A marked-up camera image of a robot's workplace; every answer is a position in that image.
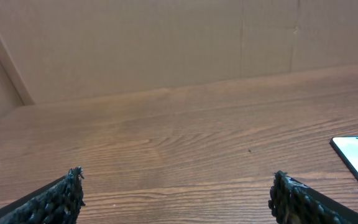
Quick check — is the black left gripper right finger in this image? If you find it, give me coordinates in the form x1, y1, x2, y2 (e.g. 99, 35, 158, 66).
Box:
268, 171, 358, 224

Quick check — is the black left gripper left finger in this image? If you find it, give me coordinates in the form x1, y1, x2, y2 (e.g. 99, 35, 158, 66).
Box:
0, 167, 85, 224

